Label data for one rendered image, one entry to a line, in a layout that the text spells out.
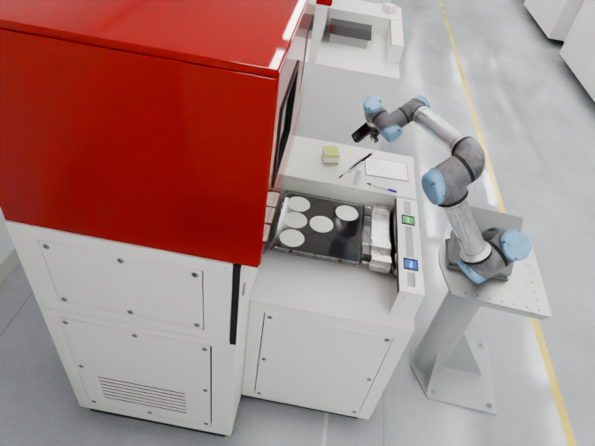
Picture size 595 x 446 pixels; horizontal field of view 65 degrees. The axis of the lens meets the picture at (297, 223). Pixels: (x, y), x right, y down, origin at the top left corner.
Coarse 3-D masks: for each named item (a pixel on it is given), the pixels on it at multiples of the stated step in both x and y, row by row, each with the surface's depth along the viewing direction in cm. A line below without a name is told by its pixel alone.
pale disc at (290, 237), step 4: (284, 232) 191; (288, 232) 191; (292, 232) 192; (296, 232) 192; (280, 236) 189; (284, 236) 189; (288, 236) 190; (292, 236) 190; (296, 236) 190; (300, 236) 190; (284, 240) 188; (288, 240) 188; (292, 240) 188; (296, 240) 188; (300, 240) 189; (304, 240) 189; (288, 244) 186; (292, 244) 186; (296, 244) 187; (300, 244) 187
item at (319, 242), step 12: (312, 204) 206; (324, 204) 208; (336, 204) 208; (348, 204) 210; (312, 216) 201; (324, 216) 202; (336, 216) 203; (360, 216) 205; (288, 228) 193; (300, 228) 194; (312, 228) 195; (336, 228) 197; (348, 228) 198; (276, 240) 187; (312, 240) 190; (324, 240) 191; (336, 240) 192; (348, 240) 193; (312, 252) 185; (324, 252) 185; (336, 252) 186; (348, 252) 187
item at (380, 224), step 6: (372, 216) 209; (378, 216) 209; (384, 216) 210; (372, 222) 206; (378, 222) 206; (384, 222) 207; (372, 228) 203; (378, 228) 203; (384, 228) 204; (372, 234) 200; (378, 234) 201; (384, 234) 201; (378, 240) 198; (384, 240) 198; (372, 252) 192; (378, 252) 192; (372, 270) 188; (378, 270) 187; (384, 270) 187
